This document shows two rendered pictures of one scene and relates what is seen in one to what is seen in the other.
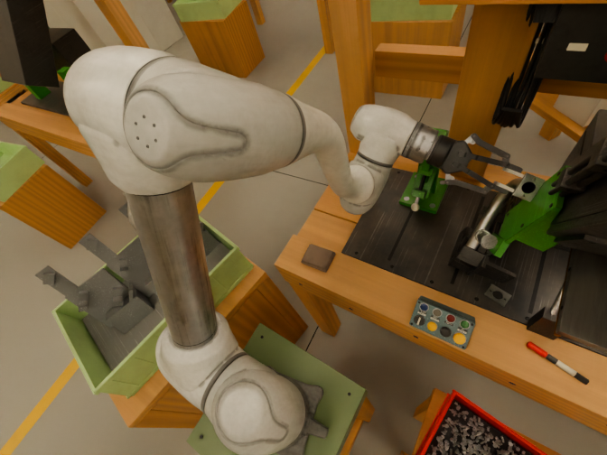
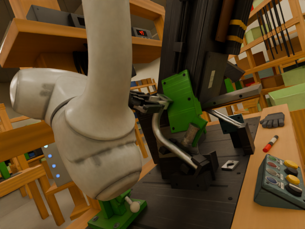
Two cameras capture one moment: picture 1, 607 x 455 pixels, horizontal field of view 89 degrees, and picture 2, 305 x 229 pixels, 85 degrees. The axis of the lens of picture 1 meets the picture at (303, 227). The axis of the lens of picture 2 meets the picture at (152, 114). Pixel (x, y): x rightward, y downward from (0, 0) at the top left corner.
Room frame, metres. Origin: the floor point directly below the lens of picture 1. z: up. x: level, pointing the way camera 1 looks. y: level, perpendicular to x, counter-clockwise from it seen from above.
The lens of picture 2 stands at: (0.49, 0.09, 1.20)
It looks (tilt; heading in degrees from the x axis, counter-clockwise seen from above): 4 degrees down; 259
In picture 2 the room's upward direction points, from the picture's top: 20 degrees counter-clockwise
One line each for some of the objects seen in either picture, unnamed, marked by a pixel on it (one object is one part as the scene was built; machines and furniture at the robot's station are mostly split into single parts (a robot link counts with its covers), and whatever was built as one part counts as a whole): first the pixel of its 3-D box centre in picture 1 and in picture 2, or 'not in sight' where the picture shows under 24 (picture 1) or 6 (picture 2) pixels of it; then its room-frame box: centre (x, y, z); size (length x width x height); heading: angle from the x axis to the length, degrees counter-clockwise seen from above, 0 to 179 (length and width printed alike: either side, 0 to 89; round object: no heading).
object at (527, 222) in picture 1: (545, 216); (183, 100); (0.25, -0.51, 1.17); 0.13 x 0.12 x 0.20; 40
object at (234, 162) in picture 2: (498, 294); (230, 165); (0.19, -0.43, 0.90); 0.06 x 0.04 x 0.01; 25
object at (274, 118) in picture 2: not in sight; (271, 120); (-0.23, -0.63, 0.91); 0.20 x 0.11 x 0.03; 37
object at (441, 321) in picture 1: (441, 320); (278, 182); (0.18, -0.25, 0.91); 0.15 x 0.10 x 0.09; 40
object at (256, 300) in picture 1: (211, 328); not in sight; (0.68, 0.63, 0.39); 0.68 x 0.52 x 0.79; 120
